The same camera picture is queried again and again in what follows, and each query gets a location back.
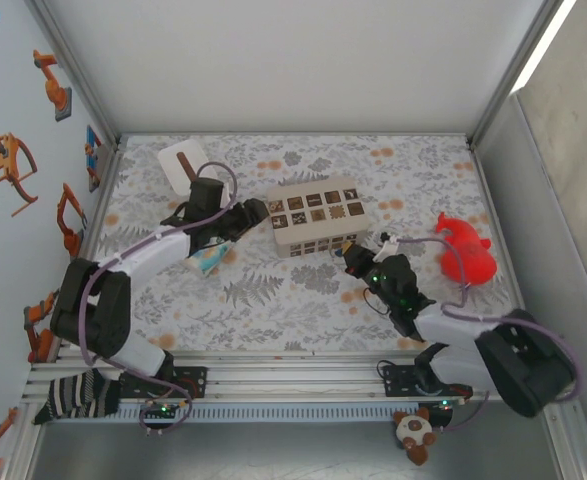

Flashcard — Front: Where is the brown white plush toy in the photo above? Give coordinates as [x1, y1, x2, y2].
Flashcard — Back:
[391, 407, 438, 466]

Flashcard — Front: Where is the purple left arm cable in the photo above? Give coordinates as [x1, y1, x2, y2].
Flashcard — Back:
[77, 160, 239, 375]

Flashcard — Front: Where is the aluminium frame post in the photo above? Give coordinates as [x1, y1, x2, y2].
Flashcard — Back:
[542, 402, 587, 480]
[25, 0, 124, 151]
[467, 0, 582, 151]

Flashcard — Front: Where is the white card with brown stick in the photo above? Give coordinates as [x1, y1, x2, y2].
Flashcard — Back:
[156, 139, 208, 197]

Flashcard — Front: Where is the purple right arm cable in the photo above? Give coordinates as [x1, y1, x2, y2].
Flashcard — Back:
[395, 235, 585, 404]

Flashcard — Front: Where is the brown stick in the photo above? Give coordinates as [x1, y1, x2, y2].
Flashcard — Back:
[175, 152, 200, 182]

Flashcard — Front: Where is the purple cable loop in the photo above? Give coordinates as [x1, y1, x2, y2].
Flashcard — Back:
[139, 387, 198, 437]
[435, 394, 489, 434]

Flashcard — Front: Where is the white slotted cable duct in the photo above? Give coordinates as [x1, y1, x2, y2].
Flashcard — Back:
[52, 399, 454, 424]

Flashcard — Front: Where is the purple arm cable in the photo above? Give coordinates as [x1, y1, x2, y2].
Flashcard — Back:
[395, 235, 585, 404]
[77, 160, 239, 375]

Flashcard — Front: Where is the striped black white sock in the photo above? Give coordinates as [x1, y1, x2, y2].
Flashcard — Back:
[33, 368, 123, 426]

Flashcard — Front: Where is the tissue pack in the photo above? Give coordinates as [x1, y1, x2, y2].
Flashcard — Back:
[187, 237, 237, 277]

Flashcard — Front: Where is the black mount plate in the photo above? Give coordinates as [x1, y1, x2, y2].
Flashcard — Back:
[170, 366, 209, 399]
[380, 362, 424, 397]

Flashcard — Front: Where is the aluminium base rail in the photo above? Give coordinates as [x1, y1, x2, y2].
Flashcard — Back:
[25, 352, 479, 401]

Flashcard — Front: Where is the patterned wooden box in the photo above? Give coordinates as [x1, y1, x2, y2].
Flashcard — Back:
[265, 174, 370, 260]

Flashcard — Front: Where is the floral table mat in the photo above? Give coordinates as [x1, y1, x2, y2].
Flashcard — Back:
[95, 133, 517, 354]

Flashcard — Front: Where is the red plastic toy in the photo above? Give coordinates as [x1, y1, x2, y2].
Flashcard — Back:
[433, 211, 499, 287]

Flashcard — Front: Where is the orange gripper sticker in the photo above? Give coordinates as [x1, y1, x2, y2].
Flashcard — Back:
[0, 132, 40, 217]

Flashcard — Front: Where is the blue orange machine sticker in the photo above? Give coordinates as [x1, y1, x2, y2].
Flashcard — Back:
[83, 124, 106, 194]

